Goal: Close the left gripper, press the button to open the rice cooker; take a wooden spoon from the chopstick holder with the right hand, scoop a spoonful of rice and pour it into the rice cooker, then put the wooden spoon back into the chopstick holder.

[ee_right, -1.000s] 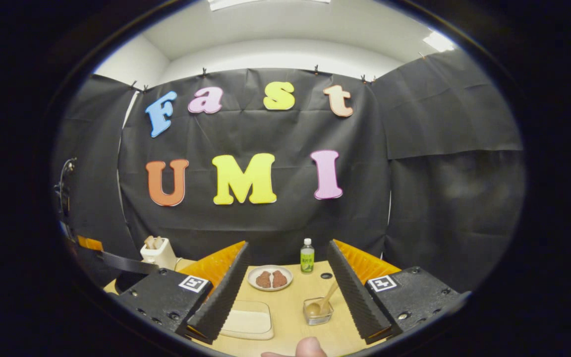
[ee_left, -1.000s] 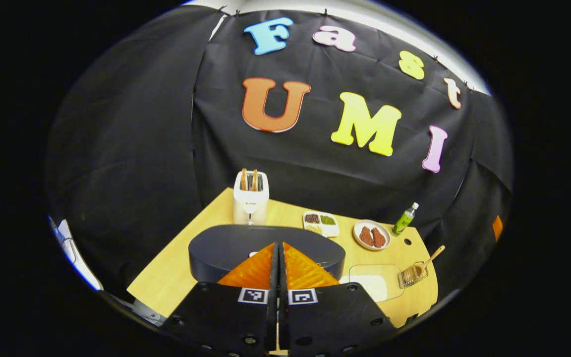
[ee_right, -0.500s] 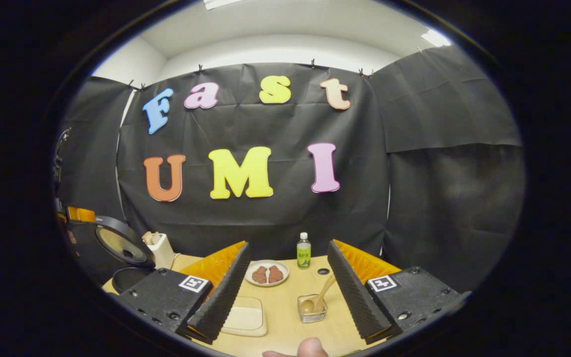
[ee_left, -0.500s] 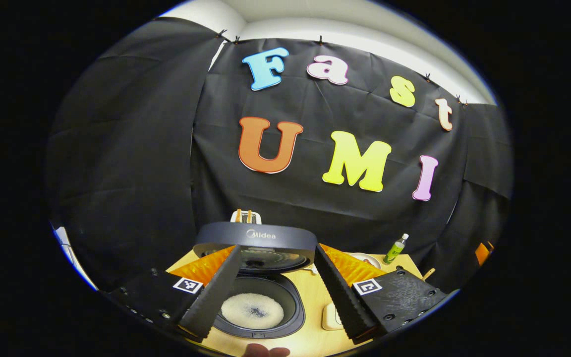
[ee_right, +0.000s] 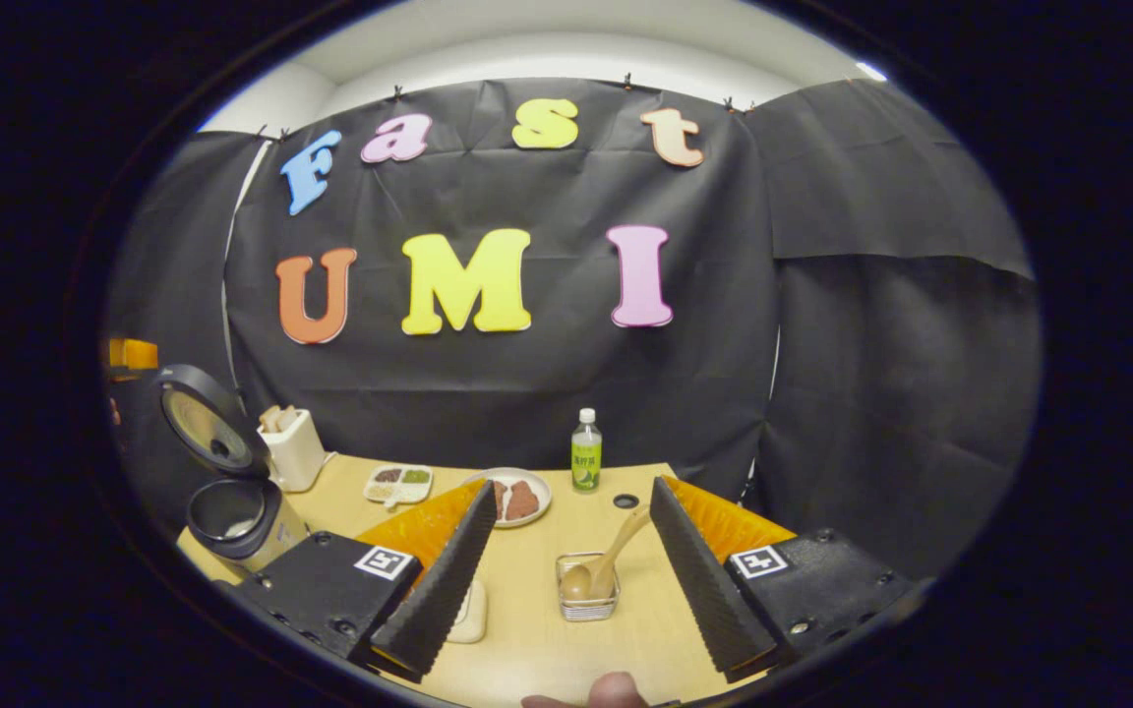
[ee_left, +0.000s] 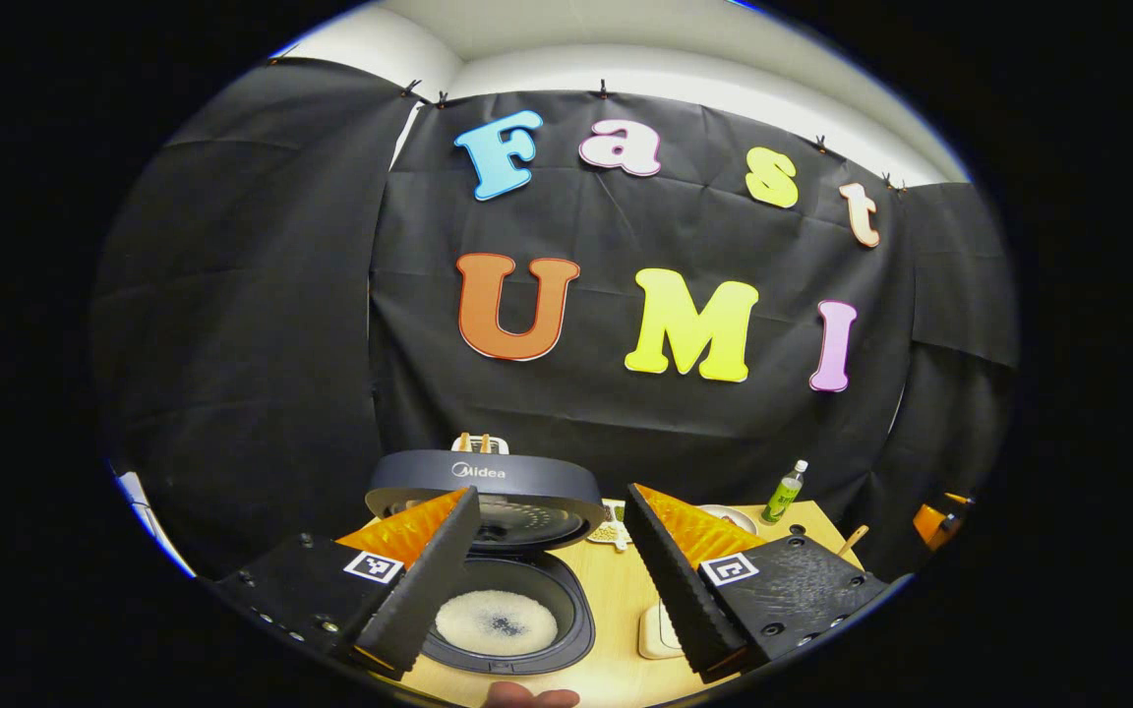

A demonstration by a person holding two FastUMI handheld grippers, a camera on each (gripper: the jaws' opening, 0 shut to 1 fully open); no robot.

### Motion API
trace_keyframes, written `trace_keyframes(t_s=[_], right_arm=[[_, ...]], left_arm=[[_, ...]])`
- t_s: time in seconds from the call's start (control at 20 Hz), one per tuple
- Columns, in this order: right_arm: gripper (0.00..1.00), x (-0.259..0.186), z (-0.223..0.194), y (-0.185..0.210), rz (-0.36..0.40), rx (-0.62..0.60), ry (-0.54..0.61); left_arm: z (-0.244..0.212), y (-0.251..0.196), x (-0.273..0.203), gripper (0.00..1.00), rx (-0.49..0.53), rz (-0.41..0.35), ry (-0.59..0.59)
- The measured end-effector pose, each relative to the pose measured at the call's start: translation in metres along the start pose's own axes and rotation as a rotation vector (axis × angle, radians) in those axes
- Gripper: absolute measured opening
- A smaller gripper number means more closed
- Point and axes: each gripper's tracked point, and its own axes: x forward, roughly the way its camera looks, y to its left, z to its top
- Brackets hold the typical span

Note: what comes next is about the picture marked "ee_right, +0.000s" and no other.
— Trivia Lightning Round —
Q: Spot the wooden spoon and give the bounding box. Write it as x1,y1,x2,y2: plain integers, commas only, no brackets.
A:
561,504,653,603

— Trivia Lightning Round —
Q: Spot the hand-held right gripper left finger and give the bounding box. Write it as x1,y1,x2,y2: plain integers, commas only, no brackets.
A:
230,478,501,684

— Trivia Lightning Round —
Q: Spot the grey rice cooker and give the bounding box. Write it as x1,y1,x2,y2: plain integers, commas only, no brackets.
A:
155,364,311,582

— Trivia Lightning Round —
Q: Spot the white toaster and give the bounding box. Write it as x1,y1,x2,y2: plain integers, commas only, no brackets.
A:
258,408,328,494

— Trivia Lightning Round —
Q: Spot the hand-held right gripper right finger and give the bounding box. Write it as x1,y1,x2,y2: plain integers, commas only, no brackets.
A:
648,475,915,687

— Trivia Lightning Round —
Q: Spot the white round plate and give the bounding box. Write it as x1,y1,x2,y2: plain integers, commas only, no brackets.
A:
463,467,554,530

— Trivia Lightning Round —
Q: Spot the clear rice container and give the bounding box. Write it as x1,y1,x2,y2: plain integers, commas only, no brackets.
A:
446,578,489,645

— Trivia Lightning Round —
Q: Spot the white divided bean plate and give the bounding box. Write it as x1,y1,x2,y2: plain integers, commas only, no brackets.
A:
363,463,435,511

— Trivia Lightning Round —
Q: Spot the green tea bottle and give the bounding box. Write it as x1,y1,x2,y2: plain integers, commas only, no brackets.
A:
570,408,604,494

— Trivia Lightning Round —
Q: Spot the clear chopstick holder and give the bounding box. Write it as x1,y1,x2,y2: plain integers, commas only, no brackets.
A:
556,551,621,622

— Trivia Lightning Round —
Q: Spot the black backdrop cloth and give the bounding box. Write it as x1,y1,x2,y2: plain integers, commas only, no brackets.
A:
99,77,1044,583

